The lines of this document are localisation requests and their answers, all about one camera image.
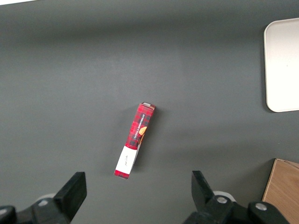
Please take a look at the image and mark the beige plastic tray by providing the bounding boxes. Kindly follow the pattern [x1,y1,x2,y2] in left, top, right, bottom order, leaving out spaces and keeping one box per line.
[263,18,299,113]

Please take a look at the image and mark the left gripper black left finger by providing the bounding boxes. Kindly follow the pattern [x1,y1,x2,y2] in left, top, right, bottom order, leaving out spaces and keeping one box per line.
[0,171,88,224]

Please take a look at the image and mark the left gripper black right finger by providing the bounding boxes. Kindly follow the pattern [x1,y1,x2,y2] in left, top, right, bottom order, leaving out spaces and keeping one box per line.
[183,170,291,224]

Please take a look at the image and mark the red plaid shortbread box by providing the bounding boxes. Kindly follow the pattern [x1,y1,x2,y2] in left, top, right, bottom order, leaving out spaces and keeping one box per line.
[114,102,157,182]

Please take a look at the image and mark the wooden drawer cabinet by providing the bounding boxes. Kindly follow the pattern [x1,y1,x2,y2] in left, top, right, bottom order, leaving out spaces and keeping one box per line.
[261,158,299,224]

